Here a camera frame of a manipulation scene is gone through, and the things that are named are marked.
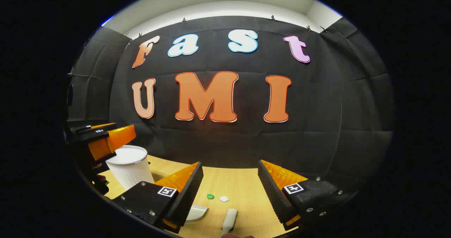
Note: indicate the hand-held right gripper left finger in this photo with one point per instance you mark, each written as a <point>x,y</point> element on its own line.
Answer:
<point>188,195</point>

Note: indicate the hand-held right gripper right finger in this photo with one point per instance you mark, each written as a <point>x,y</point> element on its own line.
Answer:
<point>273,192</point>

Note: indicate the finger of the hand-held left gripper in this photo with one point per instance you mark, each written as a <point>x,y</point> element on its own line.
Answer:
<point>84,128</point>
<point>112,141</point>

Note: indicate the white plastic dustpan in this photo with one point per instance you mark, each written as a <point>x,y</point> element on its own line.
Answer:
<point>197,212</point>

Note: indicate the green paper ball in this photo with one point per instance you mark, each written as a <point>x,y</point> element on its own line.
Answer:
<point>210,196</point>

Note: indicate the white paper ball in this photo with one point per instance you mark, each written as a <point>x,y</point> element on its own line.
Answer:
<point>224,198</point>

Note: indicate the small white broom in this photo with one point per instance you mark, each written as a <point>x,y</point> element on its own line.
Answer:
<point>229,219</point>

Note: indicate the wooden desktop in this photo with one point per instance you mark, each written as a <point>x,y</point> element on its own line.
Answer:
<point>239,185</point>

